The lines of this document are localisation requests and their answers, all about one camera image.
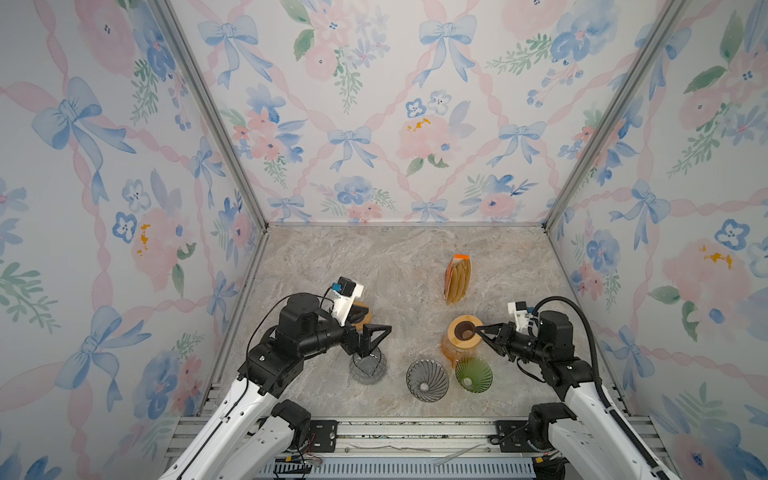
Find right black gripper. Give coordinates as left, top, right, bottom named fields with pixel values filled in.
left=476, top=323, right=551, bottom=367

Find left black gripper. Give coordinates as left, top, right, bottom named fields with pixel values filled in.
left=297, top=305, right=390, bottom=360

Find wooden ring holder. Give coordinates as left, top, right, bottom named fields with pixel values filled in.
left=347, top=302, right=372, bottom=332
left=446, top=315, right=483, bottom=350

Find green glass dripper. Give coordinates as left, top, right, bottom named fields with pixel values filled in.
left=454, top=357, right=493, bottom=394

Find orange glass carafe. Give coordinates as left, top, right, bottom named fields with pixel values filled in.
left=441, top=335, right=482, bottom=368

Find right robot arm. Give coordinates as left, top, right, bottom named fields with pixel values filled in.
left=476, top=310, right=678, bottom=479

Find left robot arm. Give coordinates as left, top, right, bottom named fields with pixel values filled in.
left=162, top=292, right=392, bottom=479

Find clear glass dripper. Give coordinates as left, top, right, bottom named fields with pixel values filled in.
left=406, top=359, right=450, bottom=403

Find clear glass carafe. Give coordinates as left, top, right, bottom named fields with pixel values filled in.
left=349, top=348, right=388, bottom=385

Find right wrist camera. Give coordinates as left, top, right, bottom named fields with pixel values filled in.
left=507, top=301, right=535, bottom=335

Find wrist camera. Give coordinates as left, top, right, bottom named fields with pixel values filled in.
left=331, top=276, right=364, bottom=326
left=507, top=301, right=535, bottom=335

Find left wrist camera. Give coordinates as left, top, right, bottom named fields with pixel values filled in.
left=331, top=276, right=364, bottom=326

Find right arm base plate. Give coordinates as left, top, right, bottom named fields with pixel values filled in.
left=489, top=420, right=537, bottom=453

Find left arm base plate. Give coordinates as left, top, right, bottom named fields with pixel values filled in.
left=301, top=420, right=339, bottom=453

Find aluminium front rail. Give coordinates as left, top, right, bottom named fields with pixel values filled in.
left=257, top=417, right=578, bottom=479

